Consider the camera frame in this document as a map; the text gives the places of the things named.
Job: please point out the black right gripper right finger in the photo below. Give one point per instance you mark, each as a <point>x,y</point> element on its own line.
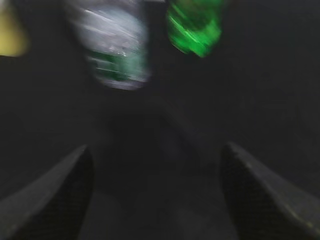
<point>263,205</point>

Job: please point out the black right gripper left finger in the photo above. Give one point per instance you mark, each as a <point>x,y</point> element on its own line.
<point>52,207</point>

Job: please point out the clear plastic water bottle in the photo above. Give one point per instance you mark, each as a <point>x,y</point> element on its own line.
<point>114,35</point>

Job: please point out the black table cloth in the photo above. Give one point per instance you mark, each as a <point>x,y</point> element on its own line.
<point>156,151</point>

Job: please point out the yellow object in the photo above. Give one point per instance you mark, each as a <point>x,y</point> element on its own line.
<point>13,37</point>

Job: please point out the green plastic bottle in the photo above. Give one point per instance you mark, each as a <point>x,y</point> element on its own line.
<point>194,26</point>

